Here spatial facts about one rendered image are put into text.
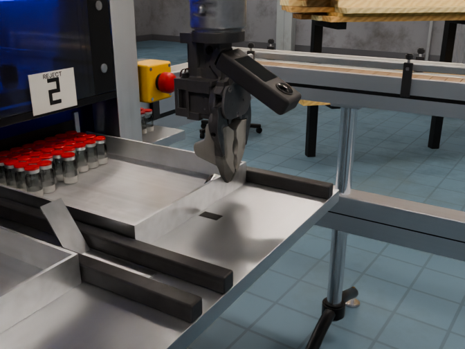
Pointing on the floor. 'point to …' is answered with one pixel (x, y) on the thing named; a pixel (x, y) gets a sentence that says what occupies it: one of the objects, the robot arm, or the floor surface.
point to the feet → (331, 313)
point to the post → (122, 78)
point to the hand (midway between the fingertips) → (232, 174)
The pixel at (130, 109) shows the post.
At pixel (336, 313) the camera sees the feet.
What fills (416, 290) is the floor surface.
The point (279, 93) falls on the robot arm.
